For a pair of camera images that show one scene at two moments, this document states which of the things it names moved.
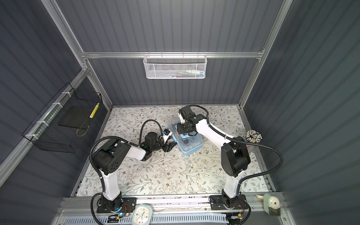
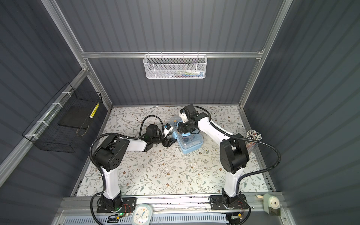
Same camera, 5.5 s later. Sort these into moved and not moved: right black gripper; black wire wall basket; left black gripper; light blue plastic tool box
Moved: left black gripper
Not moved: light blue plastic tool box; right black gripper; black wire wall basket
